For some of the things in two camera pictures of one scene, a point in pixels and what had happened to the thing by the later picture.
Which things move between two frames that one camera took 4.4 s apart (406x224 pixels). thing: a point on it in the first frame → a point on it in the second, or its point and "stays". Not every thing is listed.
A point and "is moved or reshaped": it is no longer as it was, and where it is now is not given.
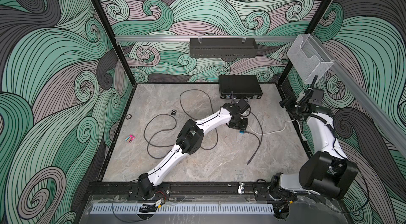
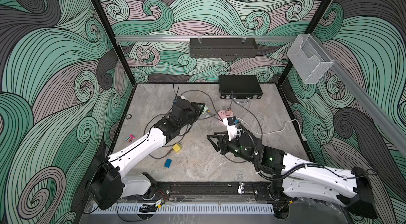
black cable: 211,109 is moved or reshaped
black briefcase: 243,86 stays
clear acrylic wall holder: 309,59 stays
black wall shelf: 222,47 stays
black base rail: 112,190 stays
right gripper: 285,103 → 224,138
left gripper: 243,127 → 195,111
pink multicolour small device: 129,138 stays
